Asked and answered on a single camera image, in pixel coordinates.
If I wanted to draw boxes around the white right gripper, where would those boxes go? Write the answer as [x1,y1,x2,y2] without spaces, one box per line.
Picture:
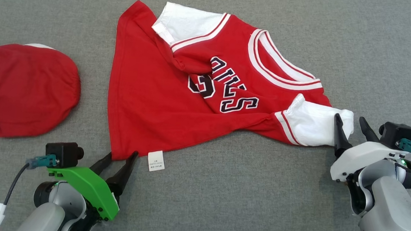
[328,113,406,188]

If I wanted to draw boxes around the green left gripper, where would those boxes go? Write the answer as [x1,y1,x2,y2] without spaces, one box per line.
[44,143,139,223]

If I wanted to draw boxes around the red and white basketball jersey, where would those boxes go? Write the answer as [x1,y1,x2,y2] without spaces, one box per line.
[101,0,364,190]

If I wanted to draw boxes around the red shorts with white trim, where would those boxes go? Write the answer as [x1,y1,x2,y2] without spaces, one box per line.
[0,40,85,162]

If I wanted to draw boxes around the left camera cable teal plug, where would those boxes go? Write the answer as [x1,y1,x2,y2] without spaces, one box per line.
[0,150,58,231]

